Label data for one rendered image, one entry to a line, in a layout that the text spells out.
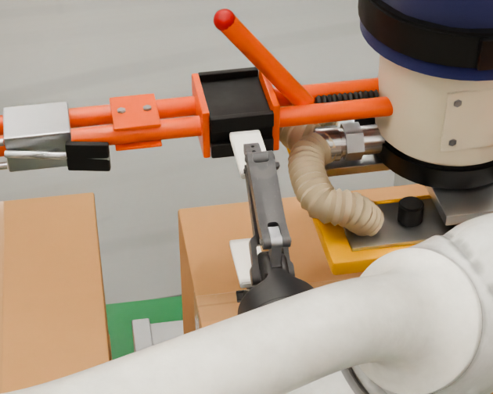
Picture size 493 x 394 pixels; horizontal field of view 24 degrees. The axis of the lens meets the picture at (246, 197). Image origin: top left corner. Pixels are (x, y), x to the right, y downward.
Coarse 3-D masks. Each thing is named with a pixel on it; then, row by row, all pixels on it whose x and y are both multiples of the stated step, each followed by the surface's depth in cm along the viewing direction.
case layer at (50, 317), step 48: (0, 240) 216; (48, 240) 216; (96, 240) 216; (0, 288) 205; (48, 288) 205; (96, 288) 205; (0, 336) 196; (48, 336) 196; (96, 336) 196; (0, 384) 187
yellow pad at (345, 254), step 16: (384, 208) 129; (400, 208) 125; (416, 208) 125; (432, 208) 129; (320, 224) 127; (384, 224) 126; (400, 224) 126; (416, 224) 126; (432, 224) 126; (320, 240) 127; (336, 240) 125; (352, 240) 124; (368, 240) 124; (384, 240) 124; (400, 240) 124; (416, 240) 124; (336, 256) 123; (352, 256) 123; (368, 256) 123; (336, 272) 123; (352, 272) 123
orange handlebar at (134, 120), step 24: (144, 96) 125; (192, 96) 126; (312, 96) 127; (0, 120) 122; (72, 120) 123; (96, 120) 124; (120, 120) 121; (144, 120) 121; (168, 120) 122; (192, 120) 122; (288, 120) 124; (312, 120) 124; (336, 120) 125; (120, 144) 122; (144, 144) 122
